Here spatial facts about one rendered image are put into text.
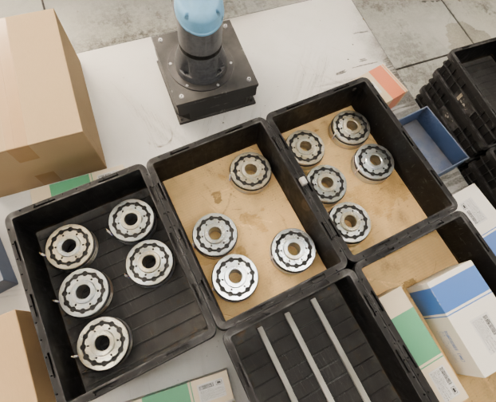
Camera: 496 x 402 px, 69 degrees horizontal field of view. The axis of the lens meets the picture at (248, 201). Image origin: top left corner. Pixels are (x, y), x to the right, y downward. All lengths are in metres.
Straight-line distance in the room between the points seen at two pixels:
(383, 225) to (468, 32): 2.09
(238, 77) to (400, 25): 1.73
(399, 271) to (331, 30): 0.88
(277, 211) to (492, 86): 1.25
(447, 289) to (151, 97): 0.96
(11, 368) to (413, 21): 2.63
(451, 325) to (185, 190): 0.65
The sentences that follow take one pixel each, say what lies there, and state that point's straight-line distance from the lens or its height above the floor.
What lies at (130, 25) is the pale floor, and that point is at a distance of 2.45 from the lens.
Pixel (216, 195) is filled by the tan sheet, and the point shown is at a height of 0.83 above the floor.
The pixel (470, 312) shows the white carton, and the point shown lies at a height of 0.92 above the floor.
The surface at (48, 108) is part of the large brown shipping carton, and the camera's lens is 1.01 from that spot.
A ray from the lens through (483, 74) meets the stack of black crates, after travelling 1.92.
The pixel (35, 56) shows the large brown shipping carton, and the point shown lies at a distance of 1.13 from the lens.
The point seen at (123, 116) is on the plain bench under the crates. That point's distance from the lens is 1.19.
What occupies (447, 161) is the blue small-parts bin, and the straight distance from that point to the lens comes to 1.29.
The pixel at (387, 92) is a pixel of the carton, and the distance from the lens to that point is 1.24.
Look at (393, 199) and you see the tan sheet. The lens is 1.00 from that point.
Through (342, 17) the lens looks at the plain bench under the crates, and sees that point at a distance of 1.51.
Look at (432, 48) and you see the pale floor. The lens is 2.67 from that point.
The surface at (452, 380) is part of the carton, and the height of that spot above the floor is 0.89.
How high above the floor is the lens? 1.67
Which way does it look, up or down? 69 degrees down
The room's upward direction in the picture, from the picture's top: 12 degrees clockwise
